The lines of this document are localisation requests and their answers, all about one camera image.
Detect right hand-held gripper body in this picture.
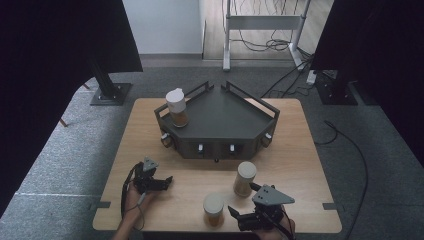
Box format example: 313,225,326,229
238,184,296,232

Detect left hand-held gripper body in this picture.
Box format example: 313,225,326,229
133,156,160,195

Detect pale spice jar white lid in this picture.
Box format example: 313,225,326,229
233,161,258,198

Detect orange spice jar white lid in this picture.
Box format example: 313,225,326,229
202,193,225,229

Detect brown spice jar flip lid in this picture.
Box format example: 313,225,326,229
165,87,190,129

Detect black corner shelf rack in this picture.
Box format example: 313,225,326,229
154,80,281,162

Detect person's left hand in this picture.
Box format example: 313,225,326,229
124,181,156,218

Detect person's right hand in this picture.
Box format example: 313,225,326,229
254,204,297,240

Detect white power strip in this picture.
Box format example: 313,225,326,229
306,69,318,86

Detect black stand base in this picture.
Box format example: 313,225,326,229
314,69,360,107

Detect large black curtain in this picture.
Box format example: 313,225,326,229
0,0,144,218

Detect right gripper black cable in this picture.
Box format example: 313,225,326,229
261,209,297,240

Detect black stand with base plate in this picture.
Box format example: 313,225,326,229
87,57,133,107

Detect long black floor cable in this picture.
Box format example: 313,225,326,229
314,119,370,240

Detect black floor cables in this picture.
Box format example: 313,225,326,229
260,48,316,100

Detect hanging cable bundle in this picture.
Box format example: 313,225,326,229
229,0,296,53

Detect white metal desk frame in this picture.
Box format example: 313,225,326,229
222,0,313,72

